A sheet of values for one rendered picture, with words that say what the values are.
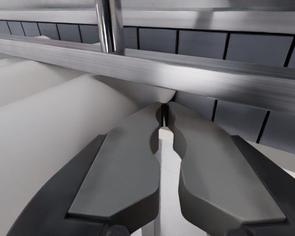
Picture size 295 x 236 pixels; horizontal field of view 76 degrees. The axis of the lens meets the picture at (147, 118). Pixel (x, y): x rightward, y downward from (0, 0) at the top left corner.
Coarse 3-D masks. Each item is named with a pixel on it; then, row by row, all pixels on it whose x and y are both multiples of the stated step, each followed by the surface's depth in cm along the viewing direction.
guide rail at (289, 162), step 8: (160, 128) 16; (168, 128) 16; (160, 136) 16; (168, 136) 16; (256, 144) 14; (264, 152) 13; (272, 152) 13; (280, 152) 13; (272, 160) 12; (280, 160) 12; (288, 160) 12; (288, 168) 12
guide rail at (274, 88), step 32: (64, 64) 11; (96, 64) 10; (128, 64) 9; (160, 64) 8; (192, 64) 7; (224, 64) 7; (256, 64) 7; (224, 96) 7; (256, 96) 6; (288, 96) 6
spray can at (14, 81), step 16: (16, 64) 12; (32, 64) 13; (48, 64) 13; (0, 80) 11; (16, 80) 11; (32, 80) 12; (48, 80) 12; (64, 80) 13; (0, 96) 10; (16, 96) 11
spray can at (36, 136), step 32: (32, 96) 9; (64, 96) 9; (96, 96) 10; (128, 96) 11; (160, 96) 14; (0, 128) 7; (32, 128) 8; (64, 128) 8; (96, 128) 9; (0, 160) 6; (32, 160) 7; (64, 160) 8; (0, 192) 6; (32, 192) 7; (0, 224) 6
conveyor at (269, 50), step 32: (0, 32) 30; (32, 32) 25; (64, 32) 22; (96, 32) 19; (128, 32) 17; (160, 32) 16; (192, 32) 14; (224, 32) 13; (288, 64) 12; (192, 96) 17; (224, 128) 17; (256, 128) 15; (288, 128) 14
